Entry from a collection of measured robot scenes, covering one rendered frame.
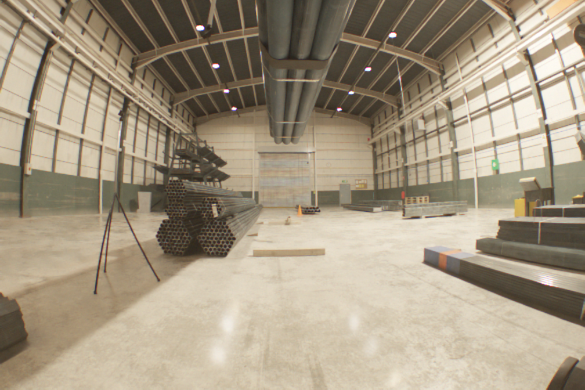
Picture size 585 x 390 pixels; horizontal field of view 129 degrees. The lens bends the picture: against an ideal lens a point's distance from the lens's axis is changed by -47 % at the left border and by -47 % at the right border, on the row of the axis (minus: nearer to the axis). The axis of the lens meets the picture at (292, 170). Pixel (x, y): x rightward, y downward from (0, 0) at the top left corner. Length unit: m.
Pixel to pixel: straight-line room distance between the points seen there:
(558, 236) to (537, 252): 0.31
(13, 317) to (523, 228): 4.33
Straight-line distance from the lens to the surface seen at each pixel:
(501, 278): 2.30
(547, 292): 2.03
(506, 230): 3.66
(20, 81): 9.77
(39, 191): 9.93
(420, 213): 9.11
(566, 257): 2.94
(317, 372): 1.28
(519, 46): 11.67
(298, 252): 3.62
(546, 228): 3.29
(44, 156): 10.26
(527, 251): 3.20
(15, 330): 1.66
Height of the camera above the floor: 0.79
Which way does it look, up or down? 6 degrees up
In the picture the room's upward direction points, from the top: 1 degrees counter-clockwise
